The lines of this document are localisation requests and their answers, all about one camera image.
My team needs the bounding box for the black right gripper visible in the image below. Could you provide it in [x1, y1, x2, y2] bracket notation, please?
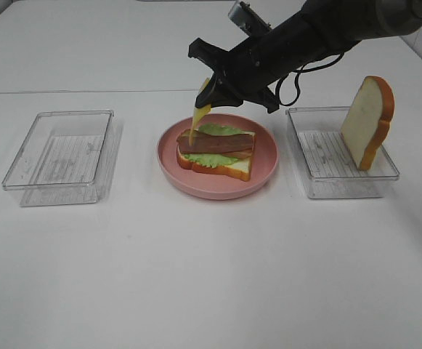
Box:
[188, 14, 326, 113]

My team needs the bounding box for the yellow cheese slice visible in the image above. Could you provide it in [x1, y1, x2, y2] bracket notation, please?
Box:
[187, 77, 212, 147]

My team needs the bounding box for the bacon strip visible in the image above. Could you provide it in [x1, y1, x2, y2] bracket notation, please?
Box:
[176, 134, 254, 153]
[176, 129, 254, 160]

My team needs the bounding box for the green lettuce leaf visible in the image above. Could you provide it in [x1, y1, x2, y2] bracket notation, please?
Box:
[177, 123, 253, 169]

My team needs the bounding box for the bread slice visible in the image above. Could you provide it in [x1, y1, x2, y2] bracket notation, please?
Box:
[176, 147, 255, 181]
[340, 76, 395, 171]

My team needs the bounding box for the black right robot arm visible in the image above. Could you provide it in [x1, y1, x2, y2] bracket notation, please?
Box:
[188, 0, 422, 113]

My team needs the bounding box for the pink round plate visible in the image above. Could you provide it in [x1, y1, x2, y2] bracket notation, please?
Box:
[157, 113, 279, 200]

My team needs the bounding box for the clear right plastic container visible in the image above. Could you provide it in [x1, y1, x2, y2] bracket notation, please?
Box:
[285, 106, 399, 199]

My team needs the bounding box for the clear plastic container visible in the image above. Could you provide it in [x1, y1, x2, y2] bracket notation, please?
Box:
[1, 110, 121, 207]
[285, 106, 399, 199]

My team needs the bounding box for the standing bread slice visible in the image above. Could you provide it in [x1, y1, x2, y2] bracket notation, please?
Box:
[340, 76, 395, 171]

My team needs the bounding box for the clear left plastic container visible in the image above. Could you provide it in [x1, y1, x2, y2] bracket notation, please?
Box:
[1, 110, 121, 207]

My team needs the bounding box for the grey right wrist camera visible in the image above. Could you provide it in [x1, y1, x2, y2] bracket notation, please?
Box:
[228, 1, 272, 37]

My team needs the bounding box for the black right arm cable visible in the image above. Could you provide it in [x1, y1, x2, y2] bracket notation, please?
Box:
[274, 50, 346, 107]

